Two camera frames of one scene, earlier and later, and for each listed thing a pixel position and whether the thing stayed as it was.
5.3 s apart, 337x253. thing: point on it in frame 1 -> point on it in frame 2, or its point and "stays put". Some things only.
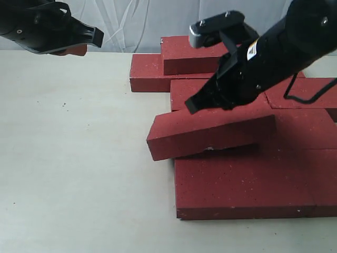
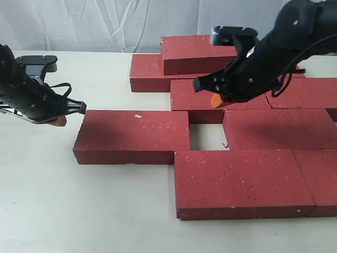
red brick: x=306 y=88 stays put
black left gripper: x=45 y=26 -> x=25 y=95
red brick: x=176 y=134 -> x=131 y=137
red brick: x=180 y=58 stays put
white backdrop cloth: x=138 y=25 stays put
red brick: x=146 y=74 stays put
